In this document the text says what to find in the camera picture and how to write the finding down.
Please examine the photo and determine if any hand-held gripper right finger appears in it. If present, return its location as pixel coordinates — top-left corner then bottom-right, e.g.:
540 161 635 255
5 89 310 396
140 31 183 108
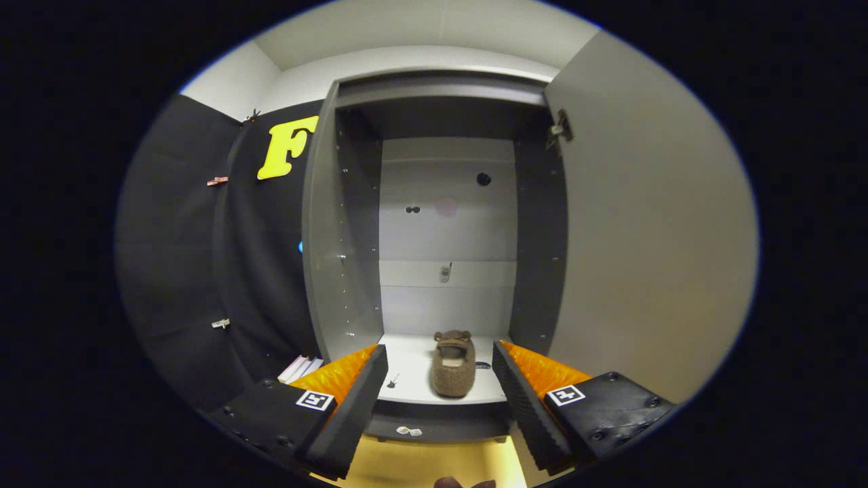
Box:
492 340 679 475

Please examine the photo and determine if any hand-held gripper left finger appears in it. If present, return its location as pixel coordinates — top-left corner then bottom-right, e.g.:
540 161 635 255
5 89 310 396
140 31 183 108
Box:
207 344 389 480

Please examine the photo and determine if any brown fuzzy shoe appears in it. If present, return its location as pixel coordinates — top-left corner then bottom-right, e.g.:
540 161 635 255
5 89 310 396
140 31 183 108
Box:
431 330 477 399

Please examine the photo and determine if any grey shoe cabinet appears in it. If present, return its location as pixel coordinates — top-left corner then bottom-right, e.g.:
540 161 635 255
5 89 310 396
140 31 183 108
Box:
300 70 569 445

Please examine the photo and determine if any metal door hinge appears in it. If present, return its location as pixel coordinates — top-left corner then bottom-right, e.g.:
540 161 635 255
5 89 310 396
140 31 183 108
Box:
547 110 574 151

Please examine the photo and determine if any white book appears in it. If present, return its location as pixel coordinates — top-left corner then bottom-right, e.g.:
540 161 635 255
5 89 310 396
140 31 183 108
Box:
278 354 313 384

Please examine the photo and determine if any black backdrop cloth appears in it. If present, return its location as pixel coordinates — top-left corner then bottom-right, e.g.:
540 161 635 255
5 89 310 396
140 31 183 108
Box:
115 94 326 411

